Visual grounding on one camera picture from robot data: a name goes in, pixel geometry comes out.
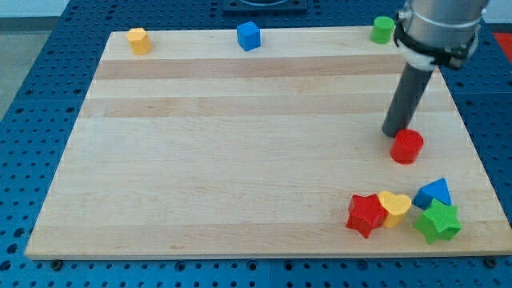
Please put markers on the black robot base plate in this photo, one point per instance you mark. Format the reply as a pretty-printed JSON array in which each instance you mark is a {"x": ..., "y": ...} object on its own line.
[{"x": 249, "y": 6}]

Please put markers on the green cylinder block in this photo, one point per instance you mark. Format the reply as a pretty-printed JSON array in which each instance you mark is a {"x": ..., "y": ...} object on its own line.
[{"x": 382, "y": 30}]

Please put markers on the red star block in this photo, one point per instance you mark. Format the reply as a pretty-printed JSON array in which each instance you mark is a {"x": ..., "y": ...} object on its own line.
[{"x": 366, "y": 214}]

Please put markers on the red cylinder block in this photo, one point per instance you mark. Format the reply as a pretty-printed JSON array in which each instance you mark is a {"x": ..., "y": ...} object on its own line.
[{"x": 407, "y": 146}]

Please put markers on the yellow heart block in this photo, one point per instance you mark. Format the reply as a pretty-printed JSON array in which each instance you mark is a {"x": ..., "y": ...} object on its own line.
[{"x": 396, "y": 205}]

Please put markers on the blue triangle block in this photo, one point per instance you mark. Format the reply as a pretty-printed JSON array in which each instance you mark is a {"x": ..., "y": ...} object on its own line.
[{"x": 438, "y": 190}]

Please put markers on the light wooden board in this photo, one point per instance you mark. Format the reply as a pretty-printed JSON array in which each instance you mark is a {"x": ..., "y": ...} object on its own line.
[{"x": 200, "y": 149}]

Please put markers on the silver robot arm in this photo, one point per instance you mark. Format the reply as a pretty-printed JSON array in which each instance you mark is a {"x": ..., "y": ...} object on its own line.
[{"x": 430, "y": 34}]

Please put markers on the blue cube block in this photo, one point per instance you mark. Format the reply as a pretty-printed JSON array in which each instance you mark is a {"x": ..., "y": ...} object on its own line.
[{"x": 248, "y": 36}]

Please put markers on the green star block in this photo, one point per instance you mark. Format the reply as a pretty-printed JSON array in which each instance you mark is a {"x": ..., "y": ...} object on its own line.
[{"x": 438, "y": 221}]

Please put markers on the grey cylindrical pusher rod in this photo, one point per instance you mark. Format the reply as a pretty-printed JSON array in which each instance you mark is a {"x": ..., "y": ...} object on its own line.
[{"x": 407, "y": 96}]

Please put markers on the yellow hexagon block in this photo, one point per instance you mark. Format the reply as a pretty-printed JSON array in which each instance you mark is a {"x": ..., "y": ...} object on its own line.
[{"x": 139, "y": 41}]

